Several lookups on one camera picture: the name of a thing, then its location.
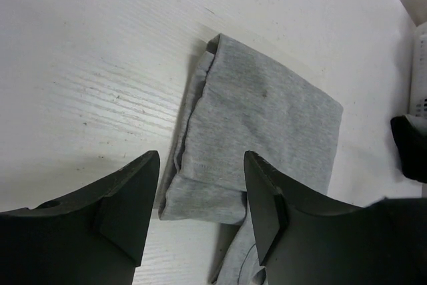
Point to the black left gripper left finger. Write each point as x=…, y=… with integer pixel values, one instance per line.
x=94, y=235

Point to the black tank top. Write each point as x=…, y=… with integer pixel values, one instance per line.
x=409, y=133

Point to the white plastic basket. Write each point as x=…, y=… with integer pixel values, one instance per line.
x=418, y=76

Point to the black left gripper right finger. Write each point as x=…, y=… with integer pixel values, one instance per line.
x=305, y=237

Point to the grey tank top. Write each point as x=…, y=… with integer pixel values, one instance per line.
x=239, y=99

